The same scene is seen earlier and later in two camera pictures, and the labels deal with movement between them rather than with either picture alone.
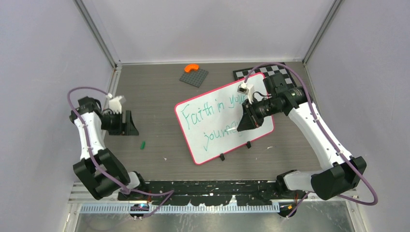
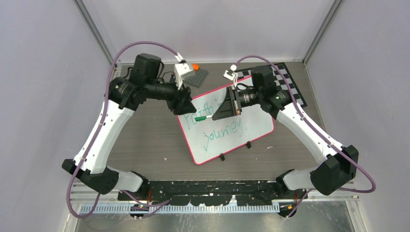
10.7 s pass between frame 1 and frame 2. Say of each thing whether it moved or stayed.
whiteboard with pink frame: stayed
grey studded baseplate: stayed
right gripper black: moved
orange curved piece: stayed
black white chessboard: stayed
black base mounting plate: stayed
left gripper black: moved
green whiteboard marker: moved
